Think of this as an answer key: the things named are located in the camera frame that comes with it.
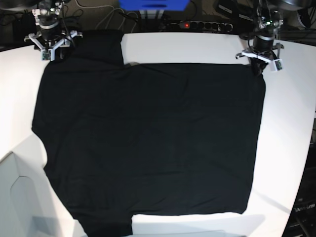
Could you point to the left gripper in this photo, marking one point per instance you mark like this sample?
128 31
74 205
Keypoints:
261 51

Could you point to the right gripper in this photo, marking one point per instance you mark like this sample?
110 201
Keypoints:
47 42

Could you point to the black T-shirt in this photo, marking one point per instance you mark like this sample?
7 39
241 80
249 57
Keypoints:
155 139

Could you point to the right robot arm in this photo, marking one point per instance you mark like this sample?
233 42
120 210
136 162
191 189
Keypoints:
49 14

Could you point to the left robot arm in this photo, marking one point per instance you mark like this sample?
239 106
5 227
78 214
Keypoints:
267 20

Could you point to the black power strip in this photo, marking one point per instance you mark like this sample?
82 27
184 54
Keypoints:
202 26

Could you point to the blue plastic box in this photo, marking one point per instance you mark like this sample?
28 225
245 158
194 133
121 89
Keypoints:
173 5

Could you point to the grey bin at table corner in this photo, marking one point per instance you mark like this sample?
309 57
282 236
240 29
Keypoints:
20 212

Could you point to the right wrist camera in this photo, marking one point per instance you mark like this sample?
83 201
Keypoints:
47 55

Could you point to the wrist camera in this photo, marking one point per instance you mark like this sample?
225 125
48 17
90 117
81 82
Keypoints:
276 65
47 55

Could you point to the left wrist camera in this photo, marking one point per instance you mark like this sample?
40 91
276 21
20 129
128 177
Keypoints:
276 65

